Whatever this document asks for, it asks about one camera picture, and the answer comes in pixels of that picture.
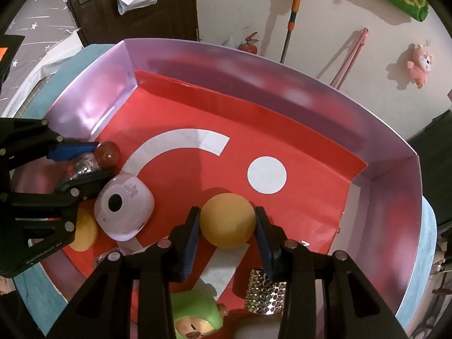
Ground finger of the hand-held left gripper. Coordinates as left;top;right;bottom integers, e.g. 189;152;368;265
0;117;101;171
0;170;115;245

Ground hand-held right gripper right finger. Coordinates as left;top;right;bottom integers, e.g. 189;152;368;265
254;205;401;339

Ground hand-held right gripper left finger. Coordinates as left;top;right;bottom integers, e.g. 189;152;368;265
67;205;203;339

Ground glitter nail polish red cap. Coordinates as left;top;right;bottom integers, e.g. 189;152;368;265
65;140;121;181

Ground yellow round plastic capsule half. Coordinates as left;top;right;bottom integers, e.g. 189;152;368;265
199;194;257;248
69;207;99;252

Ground white rounded plastic case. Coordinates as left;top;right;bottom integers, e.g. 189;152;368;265
94;172;155;242

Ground gold studded cylinder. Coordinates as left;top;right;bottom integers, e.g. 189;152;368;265
244;268;287;315

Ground green and yellow toy figure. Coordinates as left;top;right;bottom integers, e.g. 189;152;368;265
170;290;229;339

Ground purple cardboard box red lining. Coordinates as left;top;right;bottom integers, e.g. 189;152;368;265
42;39;423;339

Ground grey smooth stone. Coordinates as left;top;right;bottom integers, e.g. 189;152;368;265
233;320;283;339

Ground black flat object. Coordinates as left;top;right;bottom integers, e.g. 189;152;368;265
0;34;26;85

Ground grey starred sheet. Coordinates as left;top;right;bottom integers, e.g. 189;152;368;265
0;0;82;114

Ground dark wooden door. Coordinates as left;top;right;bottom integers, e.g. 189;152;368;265
63;0;197;48

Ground dark side table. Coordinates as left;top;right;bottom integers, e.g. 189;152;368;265
406;109;452;227

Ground red fire extinguisher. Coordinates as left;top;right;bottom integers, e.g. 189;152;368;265
237;32;260;55

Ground pink plastic rods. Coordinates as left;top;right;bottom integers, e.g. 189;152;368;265
329;27;371;90

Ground mop with orange grip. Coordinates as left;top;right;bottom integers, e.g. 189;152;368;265
280;0;306;64

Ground pink plush toy with horns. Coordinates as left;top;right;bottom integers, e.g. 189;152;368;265
406;40;436;89

